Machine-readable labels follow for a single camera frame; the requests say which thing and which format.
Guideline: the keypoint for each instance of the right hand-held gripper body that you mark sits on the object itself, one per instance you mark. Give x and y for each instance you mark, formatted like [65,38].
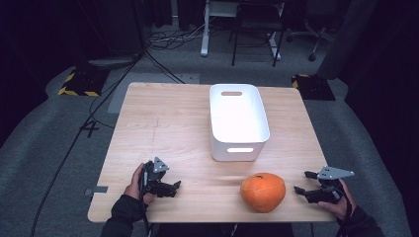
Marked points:
[329,192]

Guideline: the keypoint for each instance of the large orange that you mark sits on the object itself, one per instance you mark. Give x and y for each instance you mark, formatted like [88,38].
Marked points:
[263,192]

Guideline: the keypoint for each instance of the white desk frame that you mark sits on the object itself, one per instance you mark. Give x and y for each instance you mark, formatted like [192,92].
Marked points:
[205,33]

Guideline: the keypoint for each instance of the office chair with wheels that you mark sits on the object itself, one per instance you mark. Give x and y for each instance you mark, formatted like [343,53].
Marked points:
[316,33]

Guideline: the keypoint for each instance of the grey curtain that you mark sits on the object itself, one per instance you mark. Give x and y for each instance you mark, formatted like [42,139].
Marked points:
[349,36]

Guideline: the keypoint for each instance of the white plastic storage bin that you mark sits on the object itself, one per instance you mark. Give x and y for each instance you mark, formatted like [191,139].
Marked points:
[238,118]

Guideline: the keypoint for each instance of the black yellow striped stand base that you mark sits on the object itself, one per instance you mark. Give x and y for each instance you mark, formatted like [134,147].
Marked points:
[82,84]
[313,87]

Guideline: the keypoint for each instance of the grey metal stand foot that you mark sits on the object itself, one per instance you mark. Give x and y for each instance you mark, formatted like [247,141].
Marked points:
[112,62]

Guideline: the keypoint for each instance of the black chair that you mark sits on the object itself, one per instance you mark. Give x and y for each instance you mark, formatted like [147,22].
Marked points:
[257,23]

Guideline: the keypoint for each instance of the person's right hand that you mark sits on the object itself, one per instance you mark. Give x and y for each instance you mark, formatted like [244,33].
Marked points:
[344,207]

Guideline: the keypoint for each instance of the grey tape strip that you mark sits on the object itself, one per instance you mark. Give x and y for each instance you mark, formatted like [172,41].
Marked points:
[97,190]

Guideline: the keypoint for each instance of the person's left hand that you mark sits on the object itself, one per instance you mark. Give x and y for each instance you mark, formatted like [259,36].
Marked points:
[133,189]

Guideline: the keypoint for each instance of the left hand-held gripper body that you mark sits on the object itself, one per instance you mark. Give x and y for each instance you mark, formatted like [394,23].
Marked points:
[151,179]

